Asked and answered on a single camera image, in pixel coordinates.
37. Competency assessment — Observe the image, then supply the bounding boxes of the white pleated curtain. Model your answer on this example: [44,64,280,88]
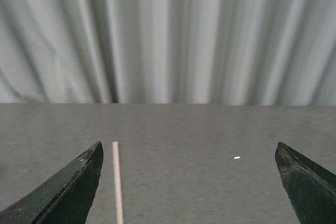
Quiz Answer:
[1,0,335,105]

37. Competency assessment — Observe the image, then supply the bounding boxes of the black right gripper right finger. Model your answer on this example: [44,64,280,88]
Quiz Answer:
[275,142,335,223]

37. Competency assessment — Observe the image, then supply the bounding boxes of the white chopstick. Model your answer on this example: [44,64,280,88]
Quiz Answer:
[112,142,124,224]

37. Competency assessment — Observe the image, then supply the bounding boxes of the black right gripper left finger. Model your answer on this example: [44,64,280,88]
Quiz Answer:
[1,142,103,223]

